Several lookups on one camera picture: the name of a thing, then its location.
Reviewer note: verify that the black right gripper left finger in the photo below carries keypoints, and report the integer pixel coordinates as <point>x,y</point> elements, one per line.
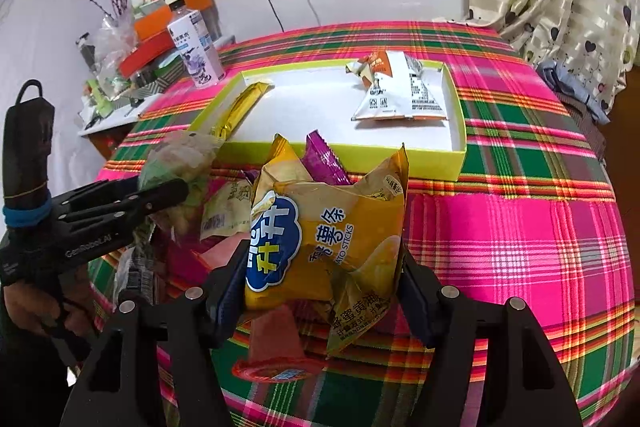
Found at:
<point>119,384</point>

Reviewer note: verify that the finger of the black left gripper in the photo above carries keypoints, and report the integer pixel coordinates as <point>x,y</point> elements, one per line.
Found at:
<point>102,232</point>
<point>100,199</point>

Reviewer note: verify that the dark grey snack packet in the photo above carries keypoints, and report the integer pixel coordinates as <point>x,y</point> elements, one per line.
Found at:
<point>136,274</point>

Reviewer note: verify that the clear green nut bag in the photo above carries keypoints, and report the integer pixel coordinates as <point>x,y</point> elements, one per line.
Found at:
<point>187,156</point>

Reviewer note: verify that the pale green snack packet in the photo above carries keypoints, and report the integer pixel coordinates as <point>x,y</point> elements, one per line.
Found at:
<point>227,212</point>

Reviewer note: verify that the red lid jelly cup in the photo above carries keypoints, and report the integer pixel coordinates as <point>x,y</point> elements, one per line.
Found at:
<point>275,352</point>
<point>220,254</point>

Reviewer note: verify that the gold foil snack bar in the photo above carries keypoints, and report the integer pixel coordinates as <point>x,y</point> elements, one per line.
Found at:
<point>240,107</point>

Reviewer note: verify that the purple foil snack packet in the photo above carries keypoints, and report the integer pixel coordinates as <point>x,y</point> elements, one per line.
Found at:
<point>321,162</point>

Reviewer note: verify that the yellow potato sticks bag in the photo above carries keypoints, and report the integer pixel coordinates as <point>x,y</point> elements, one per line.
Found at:
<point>336,246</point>

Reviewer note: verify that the white orange snack bag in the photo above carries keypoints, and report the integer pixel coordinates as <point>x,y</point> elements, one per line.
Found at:
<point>398,87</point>

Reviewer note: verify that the left hand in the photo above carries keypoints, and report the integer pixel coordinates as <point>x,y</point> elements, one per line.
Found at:
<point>30,308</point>

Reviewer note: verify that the white side shelf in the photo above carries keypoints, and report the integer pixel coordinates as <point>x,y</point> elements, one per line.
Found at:
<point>121,117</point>

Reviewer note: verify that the grey striped box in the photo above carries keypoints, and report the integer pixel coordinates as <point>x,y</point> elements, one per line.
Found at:
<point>156,78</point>

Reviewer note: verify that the red box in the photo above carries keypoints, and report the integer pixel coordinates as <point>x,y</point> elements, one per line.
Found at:
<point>145,53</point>

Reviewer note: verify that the clear plastic bag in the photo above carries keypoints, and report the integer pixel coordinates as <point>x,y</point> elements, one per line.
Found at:
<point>113,42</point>

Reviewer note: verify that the pink green plaid tablecloth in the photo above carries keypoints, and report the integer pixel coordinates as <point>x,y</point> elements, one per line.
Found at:
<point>530,216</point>

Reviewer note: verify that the white drink bottle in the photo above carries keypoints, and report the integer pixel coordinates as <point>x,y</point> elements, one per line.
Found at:
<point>195,45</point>

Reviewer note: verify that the yellow-green cardboard box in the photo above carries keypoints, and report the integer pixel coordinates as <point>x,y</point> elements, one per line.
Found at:
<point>321,95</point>

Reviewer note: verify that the brown wooden wardrobe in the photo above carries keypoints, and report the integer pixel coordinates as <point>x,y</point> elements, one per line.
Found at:
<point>622,150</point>

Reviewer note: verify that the blue grey cloth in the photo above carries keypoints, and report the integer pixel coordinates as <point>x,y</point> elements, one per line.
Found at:
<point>559,79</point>

